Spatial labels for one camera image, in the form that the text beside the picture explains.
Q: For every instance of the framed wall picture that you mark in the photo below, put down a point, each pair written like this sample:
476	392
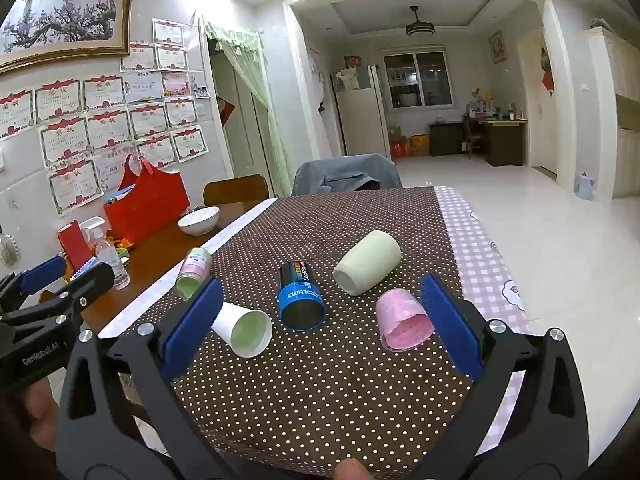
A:
496	47

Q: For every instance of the white paper cup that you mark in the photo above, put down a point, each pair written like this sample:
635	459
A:
245	331

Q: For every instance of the clear spray bottle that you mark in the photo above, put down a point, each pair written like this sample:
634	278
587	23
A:
112	260

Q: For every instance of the group of wall certificates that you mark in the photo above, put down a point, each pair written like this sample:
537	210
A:
107	125

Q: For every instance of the pale green ceramic cup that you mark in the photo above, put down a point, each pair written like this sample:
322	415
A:
367	261

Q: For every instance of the pink checked tablecloth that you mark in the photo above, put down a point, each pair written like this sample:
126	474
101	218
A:
480	260

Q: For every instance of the wooden chair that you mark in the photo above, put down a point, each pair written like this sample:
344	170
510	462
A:
235	189

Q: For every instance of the yellow cardboard box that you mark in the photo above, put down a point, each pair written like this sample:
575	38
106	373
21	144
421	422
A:
420	145

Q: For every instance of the white door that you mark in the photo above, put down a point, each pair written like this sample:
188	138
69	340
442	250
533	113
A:
542	130

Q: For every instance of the brown polka dot tablecloth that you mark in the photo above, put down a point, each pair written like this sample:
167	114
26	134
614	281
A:
320	400

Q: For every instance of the ceiling fan lamp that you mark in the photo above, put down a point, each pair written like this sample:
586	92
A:
419	27

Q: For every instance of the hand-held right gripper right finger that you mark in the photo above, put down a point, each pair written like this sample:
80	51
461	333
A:
452	330

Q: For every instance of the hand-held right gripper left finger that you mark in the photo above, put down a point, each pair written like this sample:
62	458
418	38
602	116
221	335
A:
196	317

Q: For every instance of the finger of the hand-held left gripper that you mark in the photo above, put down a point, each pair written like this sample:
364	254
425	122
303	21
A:
92	284
42	272

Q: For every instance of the dark wooden desk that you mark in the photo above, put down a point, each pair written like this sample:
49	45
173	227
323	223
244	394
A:
505	140

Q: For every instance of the red cardboard box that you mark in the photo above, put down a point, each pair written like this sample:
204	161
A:
399	150

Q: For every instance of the white bowl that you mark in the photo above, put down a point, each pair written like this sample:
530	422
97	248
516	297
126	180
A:
199	220

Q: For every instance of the dark low cabinet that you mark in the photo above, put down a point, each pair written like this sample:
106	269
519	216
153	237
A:
445	139

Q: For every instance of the white refrigerator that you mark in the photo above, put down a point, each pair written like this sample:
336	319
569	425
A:
360	120

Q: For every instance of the red gift bag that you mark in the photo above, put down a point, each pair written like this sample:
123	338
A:
147	205

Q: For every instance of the chair with grey cover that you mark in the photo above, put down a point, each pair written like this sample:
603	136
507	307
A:
345	172

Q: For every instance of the white tall cabinet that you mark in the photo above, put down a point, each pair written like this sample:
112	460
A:
620	110

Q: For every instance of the person's right hand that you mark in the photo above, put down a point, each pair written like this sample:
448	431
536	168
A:
351	471

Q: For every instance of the person's left hand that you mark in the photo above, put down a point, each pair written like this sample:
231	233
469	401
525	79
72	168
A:
39	412

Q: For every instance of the small pink and green cup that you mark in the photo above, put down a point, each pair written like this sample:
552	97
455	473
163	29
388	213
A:
192	269

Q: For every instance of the blue printed cup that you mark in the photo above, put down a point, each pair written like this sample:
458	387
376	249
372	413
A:
300	301

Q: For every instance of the framed blossom painting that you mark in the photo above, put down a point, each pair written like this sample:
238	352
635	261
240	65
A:
65	22

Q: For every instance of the window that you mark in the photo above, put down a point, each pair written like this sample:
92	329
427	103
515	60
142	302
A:
417	80

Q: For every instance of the wooden table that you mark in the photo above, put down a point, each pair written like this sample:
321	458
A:
160	256

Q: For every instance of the green door curtain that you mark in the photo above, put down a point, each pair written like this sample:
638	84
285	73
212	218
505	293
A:
260	90

